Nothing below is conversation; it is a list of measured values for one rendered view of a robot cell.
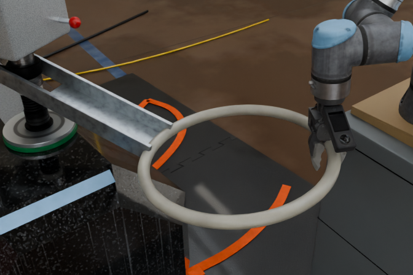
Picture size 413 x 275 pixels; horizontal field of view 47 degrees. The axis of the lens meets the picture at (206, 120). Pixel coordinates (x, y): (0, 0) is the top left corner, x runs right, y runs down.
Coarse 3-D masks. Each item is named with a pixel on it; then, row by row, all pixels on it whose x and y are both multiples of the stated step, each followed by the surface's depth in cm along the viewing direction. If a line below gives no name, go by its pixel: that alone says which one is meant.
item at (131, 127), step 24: (0, 72) 130; (48, 72) 138; (72, 72) 135; (48, 96) 126; (72, 96) 134; (96, 96) 134; (72, 120) 127; (96, 120) 123; (120, 120) 131; (144, 120) 131; (120, 144) 123; (144, 144) 119
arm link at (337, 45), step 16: (320, 32) 102; (336, 32) 100; (352, 32) 101; (320, 48) 103; (336, 48) 101; (352, 48) 102; (320, 64) 105; (336, 64) 103; (352, 64) 105; (320, 80) 106; (336, 80) 105
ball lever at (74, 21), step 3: (60, 18) 128; (63, 18) 127; (66, 18) 127; (72, 18) 125; (75, 18) 125; (78, 18) 126; (60, 21) 128; (63, 21) 127; (66, 21) 127; (69, 21) 125; (72, 21) 125; (75, 21) 125; (78, 21) 125; (69, 24) 126; (72, 24) 125; (75, 24) 125; (78, 24) 126; (72, 27) 126; (75, 27) 126; (78, 27) 126
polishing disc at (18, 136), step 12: (12, 120) 146; (24, 120) 146; (60, 120) 146; (12, 132) 141; (24, 132) 141; (36, 132) 141; (48, 132) 141; (60, 132) 140; (12, 144) 137; (24, 144) 136; (36, 144) 136; (48, 144) 137
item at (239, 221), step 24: (192, 120) 132; (288, 120) 129; (144, 168) 114; (336, 168) 106; (144, 192) 107; (312, 192) 99; (192, 216) 97; (216, 216) 96; (240, 216) 95; (264, 216) 95; (288, 216) 96
